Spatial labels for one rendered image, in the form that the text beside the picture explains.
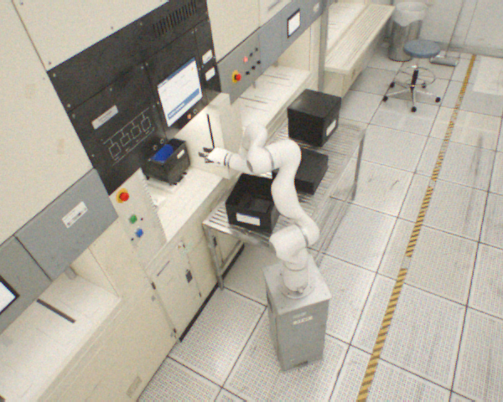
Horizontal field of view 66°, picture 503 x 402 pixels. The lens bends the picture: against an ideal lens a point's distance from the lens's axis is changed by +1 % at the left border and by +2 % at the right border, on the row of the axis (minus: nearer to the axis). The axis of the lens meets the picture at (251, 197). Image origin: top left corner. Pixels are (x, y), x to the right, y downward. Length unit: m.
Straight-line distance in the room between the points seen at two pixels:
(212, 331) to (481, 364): 1.68
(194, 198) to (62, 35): 1.23
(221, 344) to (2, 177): 1.81
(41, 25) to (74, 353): 1.33
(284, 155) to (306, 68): 2.01
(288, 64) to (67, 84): 2.39
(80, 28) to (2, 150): 0.46
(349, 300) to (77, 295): 1.75
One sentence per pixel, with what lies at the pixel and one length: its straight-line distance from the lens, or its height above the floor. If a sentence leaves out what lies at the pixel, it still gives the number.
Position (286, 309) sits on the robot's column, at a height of 0.76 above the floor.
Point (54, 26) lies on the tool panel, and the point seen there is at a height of 2.06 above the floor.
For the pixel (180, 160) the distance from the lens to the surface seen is 2.35.
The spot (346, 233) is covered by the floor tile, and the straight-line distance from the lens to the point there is 3.23.
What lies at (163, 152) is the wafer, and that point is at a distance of 2.38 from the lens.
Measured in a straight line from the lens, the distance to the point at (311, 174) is 2.41.
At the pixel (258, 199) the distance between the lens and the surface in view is 2.39.
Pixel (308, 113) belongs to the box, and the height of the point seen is 1.01.
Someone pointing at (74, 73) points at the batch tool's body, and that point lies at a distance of 1.47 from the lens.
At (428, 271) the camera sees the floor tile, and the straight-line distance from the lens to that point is 3.14.
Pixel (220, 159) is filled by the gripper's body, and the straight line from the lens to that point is 2.02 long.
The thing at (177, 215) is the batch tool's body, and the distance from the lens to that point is 2.26.
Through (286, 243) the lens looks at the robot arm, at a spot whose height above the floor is 1.17.
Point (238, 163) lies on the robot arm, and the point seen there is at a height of 1.21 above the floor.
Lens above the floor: 2.48
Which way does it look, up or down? 45 degrees down
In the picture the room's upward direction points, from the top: 6 degrees counter-clockwise
